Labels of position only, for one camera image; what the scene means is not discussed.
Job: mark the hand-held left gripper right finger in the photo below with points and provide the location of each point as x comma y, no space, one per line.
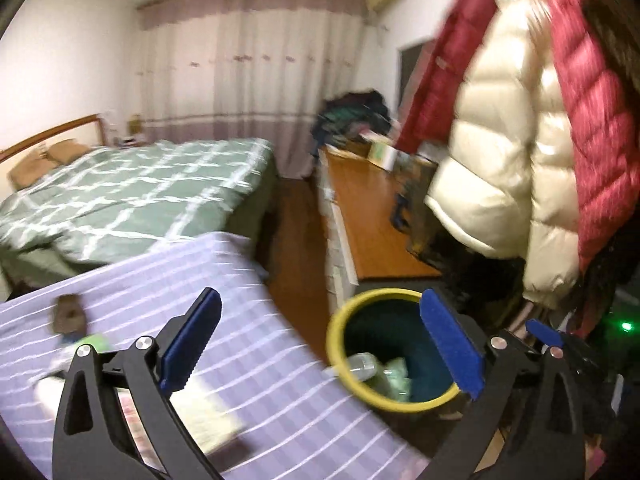
450,345

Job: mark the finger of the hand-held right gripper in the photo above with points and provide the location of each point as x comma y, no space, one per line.
545,332

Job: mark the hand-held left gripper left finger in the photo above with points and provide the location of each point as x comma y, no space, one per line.
192,340

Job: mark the yellow rimmed trash bin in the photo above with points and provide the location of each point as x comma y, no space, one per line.
390,320

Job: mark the white cardboard box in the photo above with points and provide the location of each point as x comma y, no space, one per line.
210,415

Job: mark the small white plastic bottle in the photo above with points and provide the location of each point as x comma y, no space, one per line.
362,363

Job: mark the white green yogurt bottle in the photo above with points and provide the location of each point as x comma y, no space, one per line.
95,343

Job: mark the brown packet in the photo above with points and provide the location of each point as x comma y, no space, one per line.
67,312

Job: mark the purple checked tablecloth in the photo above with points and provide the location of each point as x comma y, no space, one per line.
275,360

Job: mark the wooden desk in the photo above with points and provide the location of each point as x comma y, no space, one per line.
370,220

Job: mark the green checked duvet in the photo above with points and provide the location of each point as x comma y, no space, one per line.
140,195

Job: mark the green desk box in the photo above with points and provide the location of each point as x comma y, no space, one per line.
382,154

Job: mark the cream down jacket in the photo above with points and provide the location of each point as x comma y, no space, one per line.
500,135

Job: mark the brown pillow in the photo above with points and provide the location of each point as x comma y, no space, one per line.
25,171
67,151

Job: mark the wooden bed headboard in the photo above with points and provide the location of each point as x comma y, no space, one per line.
60,130

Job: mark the mixed clothes heap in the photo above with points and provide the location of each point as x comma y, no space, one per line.
350,115

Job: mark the red down jacket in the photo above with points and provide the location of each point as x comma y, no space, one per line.
590,85

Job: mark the black television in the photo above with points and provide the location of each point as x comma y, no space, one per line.
412,80

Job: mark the pink beige curtain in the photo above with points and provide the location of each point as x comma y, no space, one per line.
250,75

